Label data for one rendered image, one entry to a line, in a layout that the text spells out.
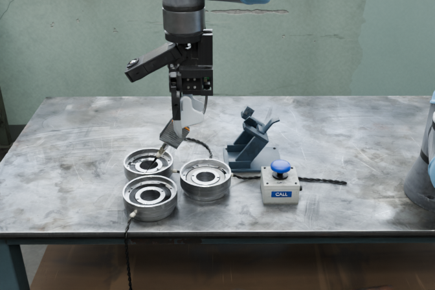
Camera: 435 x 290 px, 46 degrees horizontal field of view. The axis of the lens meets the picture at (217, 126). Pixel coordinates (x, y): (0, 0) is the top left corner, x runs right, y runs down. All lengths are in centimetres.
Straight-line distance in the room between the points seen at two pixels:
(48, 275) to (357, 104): 91
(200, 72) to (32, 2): 185
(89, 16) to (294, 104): 146
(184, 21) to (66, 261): 69
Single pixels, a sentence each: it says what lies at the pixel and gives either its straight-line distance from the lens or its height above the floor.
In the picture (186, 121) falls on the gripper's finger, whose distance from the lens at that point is 98.
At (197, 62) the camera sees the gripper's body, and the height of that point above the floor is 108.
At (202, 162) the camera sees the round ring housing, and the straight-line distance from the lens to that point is 110.
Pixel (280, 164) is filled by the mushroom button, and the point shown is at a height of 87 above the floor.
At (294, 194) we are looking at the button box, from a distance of 103.
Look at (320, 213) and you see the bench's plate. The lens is 103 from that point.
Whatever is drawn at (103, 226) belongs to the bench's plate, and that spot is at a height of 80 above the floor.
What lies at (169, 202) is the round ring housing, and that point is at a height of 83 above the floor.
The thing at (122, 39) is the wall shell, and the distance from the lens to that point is 265.
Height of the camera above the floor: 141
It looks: 28 degrees down
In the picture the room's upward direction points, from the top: straight up
